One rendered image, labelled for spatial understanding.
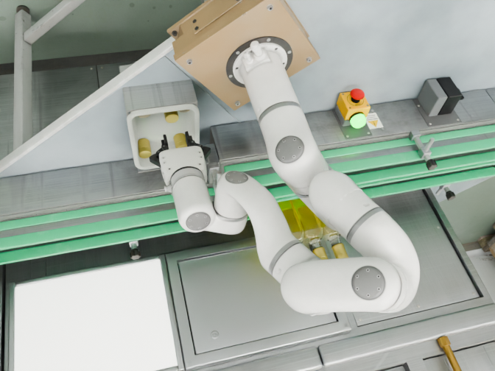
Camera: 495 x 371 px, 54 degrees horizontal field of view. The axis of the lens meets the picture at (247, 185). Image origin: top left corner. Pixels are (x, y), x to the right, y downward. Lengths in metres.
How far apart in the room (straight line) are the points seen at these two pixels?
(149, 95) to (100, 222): 0.37
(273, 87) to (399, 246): 0.41
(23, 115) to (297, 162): 0.94
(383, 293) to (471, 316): 0.85
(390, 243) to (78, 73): 1.47
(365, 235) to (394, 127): 0.69
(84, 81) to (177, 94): 0.82
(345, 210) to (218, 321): 0.64
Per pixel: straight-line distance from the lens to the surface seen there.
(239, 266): 1.46
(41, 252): 1.43
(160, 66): 1.20
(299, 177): 0.94
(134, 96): 1.21
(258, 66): 1.06
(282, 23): 1.07
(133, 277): 1.45
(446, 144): 1.55
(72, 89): 1.96
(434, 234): 1.72
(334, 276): 0.79
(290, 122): 0.96
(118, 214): 1.36
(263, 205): 0.92
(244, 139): 1.36
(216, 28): 1.04
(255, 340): 1.38
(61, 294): 1.47
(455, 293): 1.65
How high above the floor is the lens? 1.65
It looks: 32 degrees down
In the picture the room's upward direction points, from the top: 163 degrees clockwise
